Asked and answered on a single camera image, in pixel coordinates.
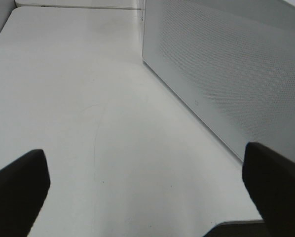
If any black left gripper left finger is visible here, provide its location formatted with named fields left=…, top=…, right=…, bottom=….
left=0, top=149, right=50, bottom=237

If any white microwave door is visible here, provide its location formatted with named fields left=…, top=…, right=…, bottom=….
left=143, top=0, right=295, bottom=162

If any white microwave oven body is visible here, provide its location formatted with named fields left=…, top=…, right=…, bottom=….
left=136, top=0, right=146, bottom=55

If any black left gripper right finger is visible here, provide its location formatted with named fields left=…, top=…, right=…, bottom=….
left=242, top=142, right=295, bottom=237

